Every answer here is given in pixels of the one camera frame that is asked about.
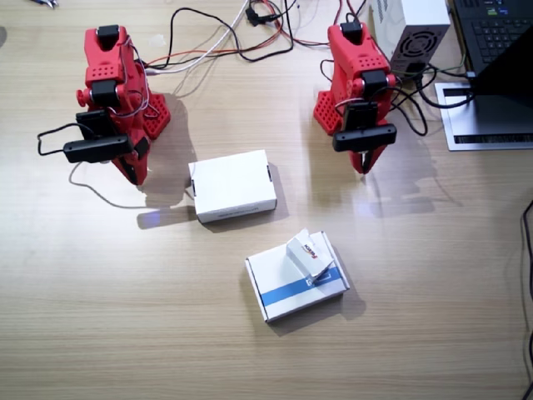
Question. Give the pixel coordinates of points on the black tilted screen panel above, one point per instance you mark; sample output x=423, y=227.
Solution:
x=508, y=91

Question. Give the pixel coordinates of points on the black laptop keyboard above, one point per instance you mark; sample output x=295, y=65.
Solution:
x=495, y=29

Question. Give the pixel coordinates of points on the white box with blue stripe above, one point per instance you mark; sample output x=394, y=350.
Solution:
x=279, y=279

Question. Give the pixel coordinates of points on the plain white box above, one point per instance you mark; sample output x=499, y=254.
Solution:
x=231, y=183

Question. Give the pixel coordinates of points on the red robot arm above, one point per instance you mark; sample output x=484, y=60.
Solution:
x=104, y=71
x=356, y=62

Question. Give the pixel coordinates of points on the white power supply with fan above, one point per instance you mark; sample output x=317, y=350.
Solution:
x=416, y=25

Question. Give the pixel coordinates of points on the silver stand base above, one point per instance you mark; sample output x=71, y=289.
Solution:
x=462, y=125

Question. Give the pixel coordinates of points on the small white carton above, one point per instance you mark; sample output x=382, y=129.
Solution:
x=308, y=254

